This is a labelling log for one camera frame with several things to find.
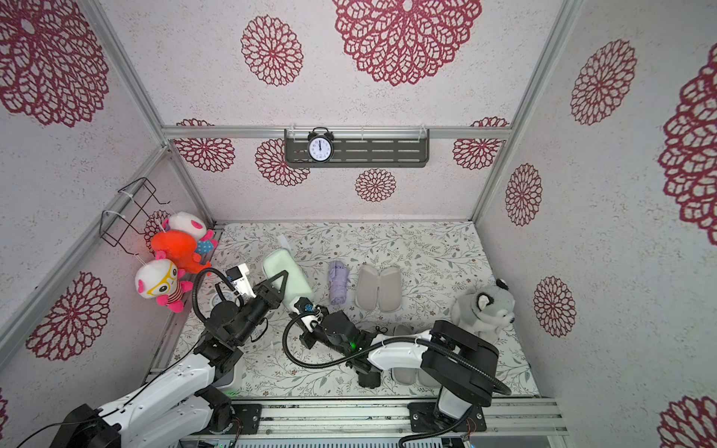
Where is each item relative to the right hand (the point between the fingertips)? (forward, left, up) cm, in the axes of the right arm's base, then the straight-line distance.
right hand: (290, 311), depth 76 cm
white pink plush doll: (+31, +41, +3) cm, 51 cm away
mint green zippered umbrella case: (+5, -2, +5) cm, 8 cm away
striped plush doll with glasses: (+7, +38, +4) cm, 39 cm away
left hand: (+8, 0, +6) cm, 10 cm away
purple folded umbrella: (+22, -10, -14) cm, 28 cm away
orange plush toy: (+21, +40, +1) cm, 45 cm away
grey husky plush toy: (+2, -52, -1) cm, 53 cm away
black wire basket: (+20, +46, +17) cm, 53 cm away
